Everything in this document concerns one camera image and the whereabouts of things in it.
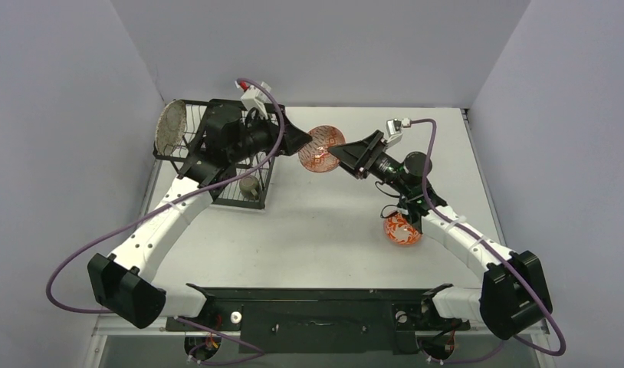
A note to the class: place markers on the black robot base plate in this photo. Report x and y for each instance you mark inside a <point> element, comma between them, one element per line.
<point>289,320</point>

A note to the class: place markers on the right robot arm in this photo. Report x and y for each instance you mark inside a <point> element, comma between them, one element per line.
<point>513,294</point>

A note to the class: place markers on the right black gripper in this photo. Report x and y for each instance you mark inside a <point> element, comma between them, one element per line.
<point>368,158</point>

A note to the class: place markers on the orange floral bowl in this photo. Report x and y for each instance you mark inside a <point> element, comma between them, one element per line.
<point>399,231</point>

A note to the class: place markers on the olive green ceramic mug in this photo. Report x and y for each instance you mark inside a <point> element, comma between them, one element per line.
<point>250,188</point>

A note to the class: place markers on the red patterned upturned bowl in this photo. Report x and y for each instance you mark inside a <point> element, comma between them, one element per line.
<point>315,156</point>

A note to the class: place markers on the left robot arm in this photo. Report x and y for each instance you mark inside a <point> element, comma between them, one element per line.
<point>134,263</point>

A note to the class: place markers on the black wire dish rack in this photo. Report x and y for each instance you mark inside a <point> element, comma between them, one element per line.
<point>219,140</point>

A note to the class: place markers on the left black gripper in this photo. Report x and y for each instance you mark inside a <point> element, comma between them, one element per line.
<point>293,139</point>

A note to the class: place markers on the speckled oval plate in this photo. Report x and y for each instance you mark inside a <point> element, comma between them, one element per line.
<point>170,127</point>

